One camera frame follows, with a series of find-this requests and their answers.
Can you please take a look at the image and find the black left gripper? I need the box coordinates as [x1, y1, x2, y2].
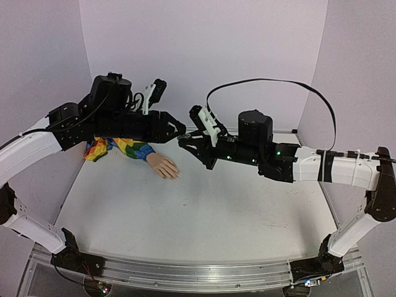
[97, 110, 190, 144]

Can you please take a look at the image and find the glitter nail polish bottle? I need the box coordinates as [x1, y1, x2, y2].
[178, 133, 191, 140]

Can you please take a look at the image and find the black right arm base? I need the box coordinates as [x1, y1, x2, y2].
[290, 235, 344, 284]

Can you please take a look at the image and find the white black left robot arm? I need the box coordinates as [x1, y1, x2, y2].
[1, 72, 186, 270]

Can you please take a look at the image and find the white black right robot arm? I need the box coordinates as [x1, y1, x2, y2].
[178, 106, 395, 258]

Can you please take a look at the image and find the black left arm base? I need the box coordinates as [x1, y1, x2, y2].
[51, 228, 105, 277]

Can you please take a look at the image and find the mannequin hand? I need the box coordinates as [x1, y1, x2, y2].
[146, 153, 180, 180]

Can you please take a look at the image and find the rainbow colored sleeve cloth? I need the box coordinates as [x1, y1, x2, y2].
[84, 137, 155, 162]

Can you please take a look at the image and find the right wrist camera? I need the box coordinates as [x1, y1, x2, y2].
[189, 105, 228, 147]

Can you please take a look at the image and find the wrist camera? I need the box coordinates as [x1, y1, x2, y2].
[189, 105, 228, 147]
[142, 79, 167, 115]

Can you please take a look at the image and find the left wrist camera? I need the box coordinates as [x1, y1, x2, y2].
[142, 79, 167, 115]

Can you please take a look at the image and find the black right camera cable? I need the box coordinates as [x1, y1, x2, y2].
[205, 79, 337, 152]

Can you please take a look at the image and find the aluminium front rail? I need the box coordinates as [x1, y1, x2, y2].
[31, 246, 371, 296]

